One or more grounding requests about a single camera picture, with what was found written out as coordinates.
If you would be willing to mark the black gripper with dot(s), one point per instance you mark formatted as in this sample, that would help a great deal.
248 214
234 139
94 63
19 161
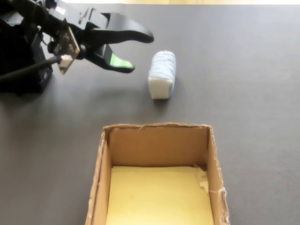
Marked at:
79 21

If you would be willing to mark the block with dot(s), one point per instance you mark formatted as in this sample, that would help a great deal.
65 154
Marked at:
162 70

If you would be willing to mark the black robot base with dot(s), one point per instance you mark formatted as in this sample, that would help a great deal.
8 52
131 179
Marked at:
35 80

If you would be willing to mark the black WOWROBO robot arm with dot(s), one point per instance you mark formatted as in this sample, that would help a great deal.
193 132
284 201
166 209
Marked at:
14 39

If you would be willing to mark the open cardboard box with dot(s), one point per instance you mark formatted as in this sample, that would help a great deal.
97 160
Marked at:
159 145

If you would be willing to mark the yellow paper liner sheet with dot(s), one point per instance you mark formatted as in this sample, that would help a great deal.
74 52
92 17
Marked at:
154 197

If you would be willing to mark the small camera circuit board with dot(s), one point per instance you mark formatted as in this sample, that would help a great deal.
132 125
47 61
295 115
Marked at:
66 44

